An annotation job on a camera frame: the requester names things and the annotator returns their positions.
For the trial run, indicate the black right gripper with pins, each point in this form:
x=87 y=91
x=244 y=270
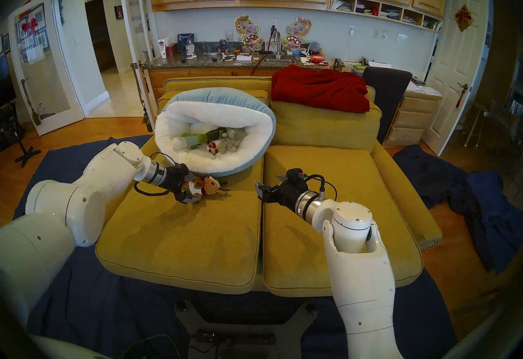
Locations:
x=286 y=197

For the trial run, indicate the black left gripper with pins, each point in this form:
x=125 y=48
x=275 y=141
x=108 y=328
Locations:
x=176 y=184

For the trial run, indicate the orange reindeer plush toy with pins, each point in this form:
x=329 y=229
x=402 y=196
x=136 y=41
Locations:
x=210 y=186

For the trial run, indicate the white green leek plush toy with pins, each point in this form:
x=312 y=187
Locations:
x=192 y=141

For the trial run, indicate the white lamb toy rainbow horns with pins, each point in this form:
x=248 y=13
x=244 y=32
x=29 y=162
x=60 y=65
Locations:
x=213 y=147

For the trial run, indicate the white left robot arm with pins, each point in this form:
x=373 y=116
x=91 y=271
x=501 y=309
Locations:
x=61 y=215

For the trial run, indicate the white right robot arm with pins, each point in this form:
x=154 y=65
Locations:
x=359 y=280

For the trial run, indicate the white blue plush dog bed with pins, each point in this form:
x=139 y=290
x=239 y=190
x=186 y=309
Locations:
x=245 y=117

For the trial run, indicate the yellow sofa seat cushion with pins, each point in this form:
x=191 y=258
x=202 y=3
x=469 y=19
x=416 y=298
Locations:
x=294 y=256
x=184 y=252

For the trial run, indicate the red blanket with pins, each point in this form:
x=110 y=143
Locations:
x=318 y=88

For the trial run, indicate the granite counter wooden base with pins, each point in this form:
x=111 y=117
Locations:
x=196 y=61

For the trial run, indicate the mustard yellow sofa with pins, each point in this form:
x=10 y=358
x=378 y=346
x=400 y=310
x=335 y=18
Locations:
x=408 y=199

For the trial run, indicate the navy blue floor cloth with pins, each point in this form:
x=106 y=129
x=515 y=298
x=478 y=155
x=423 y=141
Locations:
x=122 y=309

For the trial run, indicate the white lotion bottle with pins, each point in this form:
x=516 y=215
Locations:
x=162 y=48

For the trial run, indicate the chrome sink faucet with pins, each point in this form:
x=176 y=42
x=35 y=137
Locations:
x=278 y=39

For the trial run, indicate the black office chair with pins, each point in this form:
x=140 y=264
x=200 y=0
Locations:
x=386 y=92

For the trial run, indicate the wooden drawer unit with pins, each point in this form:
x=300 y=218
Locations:
x=412 y=117

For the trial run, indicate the black floor stand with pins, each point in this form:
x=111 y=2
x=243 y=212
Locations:
x=25 y=150

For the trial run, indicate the white paper stack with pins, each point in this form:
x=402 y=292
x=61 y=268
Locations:
x=421 y=88

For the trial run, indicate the white glass french door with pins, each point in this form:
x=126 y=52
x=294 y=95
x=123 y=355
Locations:
x=45 y=76
x=135 y=15

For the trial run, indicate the small framed hallway picture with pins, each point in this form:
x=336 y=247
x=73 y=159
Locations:
x=119 y=12

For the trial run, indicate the red tassel door ornament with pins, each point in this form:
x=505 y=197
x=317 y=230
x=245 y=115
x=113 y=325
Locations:
x=460 y=99

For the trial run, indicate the white panel door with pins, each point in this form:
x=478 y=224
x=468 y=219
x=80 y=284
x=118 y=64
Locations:
x=453 y=68

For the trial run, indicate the crumpled dark blue blanket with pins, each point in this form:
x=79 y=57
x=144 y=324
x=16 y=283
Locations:
x=490 y=207

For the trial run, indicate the red heart door decoration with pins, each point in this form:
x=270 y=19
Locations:
x=29 y=26

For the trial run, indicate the red diamond door decoration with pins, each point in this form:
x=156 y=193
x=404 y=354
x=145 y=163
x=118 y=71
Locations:
x=463 y=18

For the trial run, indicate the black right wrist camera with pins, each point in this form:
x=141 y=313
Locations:
x=295 y=176

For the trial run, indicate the grey robot base frame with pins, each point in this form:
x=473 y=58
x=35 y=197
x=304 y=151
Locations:
x=286 y=333

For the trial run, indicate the cartoon child wall decoration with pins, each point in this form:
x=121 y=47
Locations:
x=245 y=29
x=298 y=29

